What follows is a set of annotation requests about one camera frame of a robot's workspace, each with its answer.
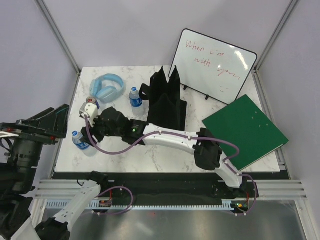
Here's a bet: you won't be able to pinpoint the water bottle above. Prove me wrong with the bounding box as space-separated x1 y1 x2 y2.
129 87 144 116
72 130 97 157

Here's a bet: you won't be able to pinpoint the black canvas bag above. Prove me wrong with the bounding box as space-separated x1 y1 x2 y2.
139 67 187 131

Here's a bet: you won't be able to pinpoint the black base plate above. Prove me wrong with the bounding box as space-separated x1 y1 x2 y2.
52 171 261 208

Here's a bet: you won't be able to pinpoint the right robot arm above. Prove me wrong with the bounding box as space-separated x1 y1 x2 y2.
79 103 247 197

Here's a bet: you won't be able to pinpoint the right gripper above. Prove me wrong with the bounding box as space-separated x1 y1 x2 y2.
80 113 123 148

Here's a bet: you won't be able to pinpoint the silver can back left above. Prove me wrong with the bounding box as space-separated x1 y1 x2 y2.
86 96 100 110

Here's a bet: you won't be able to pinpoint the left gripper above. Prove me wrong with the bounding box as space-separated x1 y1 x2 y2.
0 101 71 189

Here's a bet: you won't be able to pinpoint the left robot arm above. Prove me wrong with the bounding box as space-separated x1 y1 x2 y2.
0 104 110 240

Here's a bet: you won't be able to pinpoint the whiteboard with red writing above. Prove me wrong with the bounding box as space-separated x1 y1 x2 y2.
169 28 258 105

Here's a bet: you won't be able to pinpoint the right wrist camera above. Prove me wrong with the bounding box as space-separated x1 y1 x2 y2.
79 102 98 127

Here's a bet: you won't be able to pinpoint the white cable duct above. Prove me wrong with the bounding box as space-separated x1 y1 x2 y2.
45 199 235 211

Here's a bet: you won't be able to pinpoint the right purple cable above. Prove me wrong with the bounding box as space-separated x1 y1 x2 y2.
84 114 258 217

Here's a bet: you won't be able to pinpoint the green board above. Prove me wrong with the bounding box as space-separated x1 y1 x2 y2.
202 95 289 171

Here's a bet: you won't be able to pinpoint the blue headphones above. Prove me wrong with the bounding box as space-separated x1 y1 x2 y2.
89 73 125 104

